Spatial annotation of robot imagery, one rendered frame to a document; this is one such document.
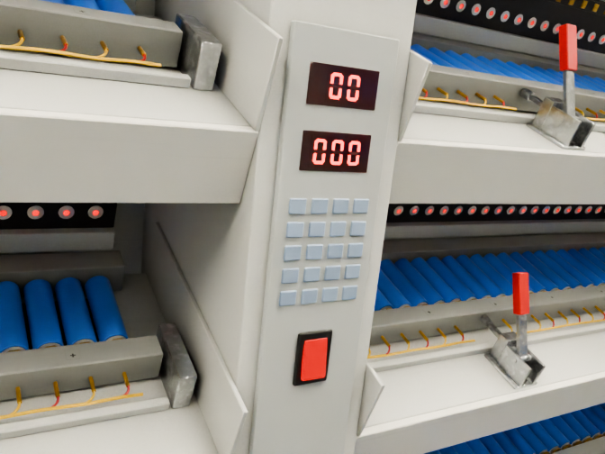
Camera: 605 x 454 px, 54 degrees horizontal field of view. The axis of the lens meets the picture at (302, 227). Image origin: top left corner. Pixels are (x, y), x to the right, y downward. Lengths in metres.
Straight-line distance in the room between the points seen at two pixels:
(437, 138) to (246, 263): 0.15
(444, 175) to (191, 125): 0.18
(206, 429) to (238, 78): 0.22
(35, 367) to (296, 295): 0.16
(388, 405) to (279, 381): 0.12
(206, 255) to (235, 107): 0.10
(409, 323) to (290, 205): 0.21
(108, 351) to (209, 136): 0.16
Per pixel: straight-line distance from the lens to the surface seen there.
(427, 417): 0.47
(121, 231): 0.52
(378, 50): 0.35
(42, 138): 0.29
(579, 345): 0.65
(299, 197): 0.33
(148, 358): 0.41
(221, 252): 0.37
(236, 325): 0.35
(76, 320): 0.43
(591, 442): 0.84
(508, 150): 0.44
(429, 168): 0.40
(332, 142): 0.34
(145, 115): 0.31
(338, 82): 0.34
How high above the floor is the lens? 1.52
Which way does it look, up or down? 12 degrees down
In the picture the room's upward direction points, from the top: 6 degrees clockwise
